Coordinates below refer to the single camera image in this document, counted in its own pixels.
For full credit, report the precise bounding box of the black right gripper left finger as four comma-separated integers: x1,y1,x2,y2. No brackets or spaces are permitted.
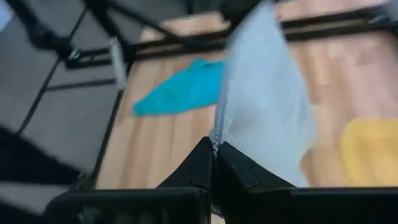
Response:
156,136,215,190

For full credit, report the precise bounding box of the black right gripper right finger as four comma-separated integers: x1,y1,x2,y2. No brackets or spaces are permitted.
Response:
214,141,297,190

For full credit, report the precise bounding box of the teal microfiber towel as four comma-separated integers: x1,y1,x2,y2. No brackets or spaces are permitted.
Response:
132,58,226,118

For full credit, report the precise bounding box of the grey microfiber towel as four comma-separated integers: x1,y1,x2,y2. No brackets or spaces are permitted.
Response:
210,0,318,188

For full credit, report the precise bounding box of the yellow translucent plastic bin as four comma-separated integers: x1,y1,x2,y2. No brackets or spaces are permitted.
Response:
340,117,398,188

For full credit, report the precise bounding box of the silver aluminium bracket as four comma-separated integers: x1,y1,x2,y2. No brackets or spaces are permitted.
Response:
109,36,127,90

